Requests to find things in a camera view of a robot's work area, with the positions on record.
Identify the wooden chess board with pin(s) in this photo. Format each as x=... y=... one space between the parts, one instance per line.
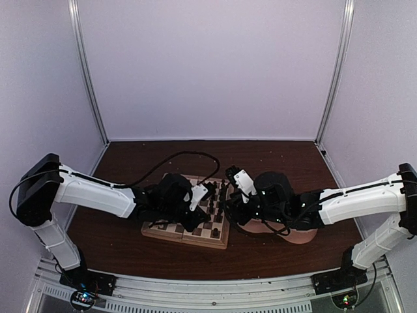
x=212 y=216

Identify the pink plastic double bowl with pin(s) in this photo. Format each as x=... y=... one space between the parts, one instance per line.
x=286 y=214

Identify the aluminium frame post left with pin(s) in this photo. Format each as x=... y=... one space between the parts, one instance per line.
x=73 y=7

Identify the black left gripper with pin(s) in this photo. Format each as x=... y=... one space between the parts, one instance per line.
x=196 y=220

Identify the aluminium frame post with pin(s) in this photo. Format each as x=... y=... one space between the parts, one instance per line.
x=73 y=7
x=343 y=46

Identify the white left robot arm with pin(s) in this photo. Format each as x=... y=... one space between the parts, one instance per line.
x=48 y=182

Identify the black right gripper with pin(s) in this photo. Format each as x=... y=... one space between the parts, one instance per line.
x=236 y=205

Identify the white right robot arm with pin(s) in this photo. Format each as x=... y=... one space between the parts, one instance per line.
x=395 y=194

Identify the aluminium frame post right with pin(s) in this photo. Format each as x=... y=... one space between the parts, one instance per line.
x=343 y=46

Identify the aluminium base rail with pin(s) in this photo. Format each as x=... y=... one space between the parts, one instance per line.
x=293 y=293

